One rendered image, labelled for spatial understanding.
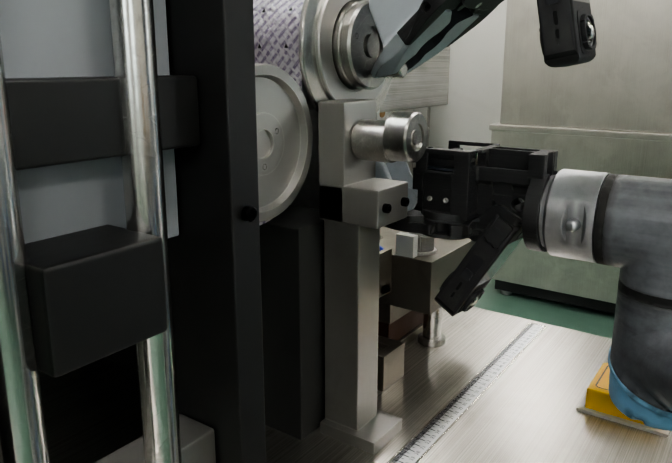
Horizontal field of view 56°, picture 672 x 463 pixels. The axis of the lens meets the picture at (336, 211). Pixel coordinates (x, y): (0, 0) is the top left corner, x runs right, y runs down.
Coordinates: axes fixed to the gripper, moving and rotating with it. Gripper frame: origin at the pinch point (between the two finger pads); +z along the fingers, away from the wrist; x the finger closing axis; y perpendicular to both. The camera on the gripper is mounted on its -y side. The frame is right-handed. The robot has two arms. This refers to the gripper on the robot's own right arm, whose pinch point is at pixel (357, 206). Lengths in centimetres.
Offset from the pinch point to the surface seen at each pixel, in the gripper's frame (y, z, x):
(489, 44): 29, 166, -444
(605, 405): -17.9, -24.8, -6.4
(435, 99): 7, 30, -77
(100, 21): 16.2, -13.1, 38.3
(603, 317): -109, 26, -264
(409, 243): -4.4, -4.1, -4.1
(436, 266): -6.7, -6.9, -5.1
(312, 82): 13.1, -3.5, 12.1
